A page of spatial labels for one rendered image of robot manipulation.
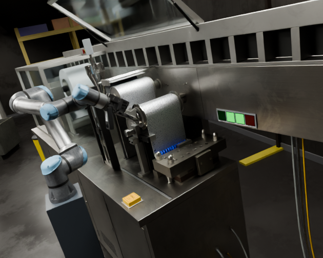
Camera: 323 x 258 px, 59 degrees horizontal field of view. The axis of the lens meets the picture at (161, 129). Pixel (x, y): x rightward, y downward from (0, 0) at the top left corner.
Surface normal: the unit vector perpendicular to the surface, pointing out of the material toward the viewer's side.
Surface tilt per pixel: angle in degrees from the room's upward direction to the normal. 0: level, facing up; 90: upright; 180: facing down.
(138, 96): 92
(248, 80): 90
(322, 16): 90
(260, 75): 90
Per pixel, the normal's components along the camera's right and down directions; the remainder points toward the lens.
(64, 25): 0.40, 0.22
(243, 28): -0.80, 0.35
